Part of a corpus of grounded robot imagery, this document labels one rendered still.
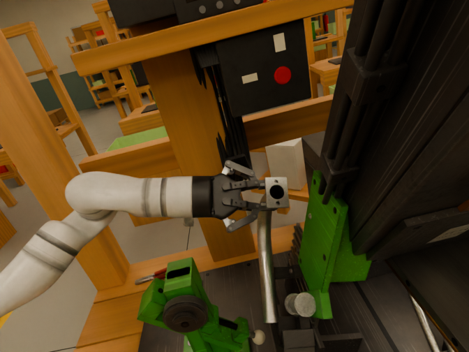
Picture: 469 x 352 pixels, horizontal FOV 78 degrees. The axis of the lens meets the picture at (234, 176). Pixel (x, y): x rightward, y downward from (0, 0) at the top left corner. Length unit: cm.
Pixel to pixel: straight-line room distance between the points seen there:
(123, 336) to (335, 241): 64
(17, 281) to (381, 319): 68
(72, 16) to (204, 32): 1073
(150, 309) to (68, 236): 18
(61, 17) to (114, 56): 1081
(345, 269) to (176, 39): 49
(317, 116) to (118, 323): 80
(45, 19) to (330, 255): 1141
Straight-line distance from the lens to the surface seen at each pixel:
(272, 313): 63
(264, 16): 59
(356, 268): 54
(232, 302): 82
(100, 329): 97
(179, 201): 50
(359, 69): 25
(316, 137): 73
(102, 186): 52
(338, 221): 44
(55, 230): 53
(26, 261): 53
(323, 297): 53
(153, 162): 87
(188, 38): 58
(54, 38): 1157
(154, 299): 56
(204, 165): 77
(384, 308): 78
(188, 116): 72
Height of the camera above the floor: 153
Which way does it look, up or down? 28 degrees down
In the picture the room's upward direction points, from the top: 15 degrees counter-clockwise
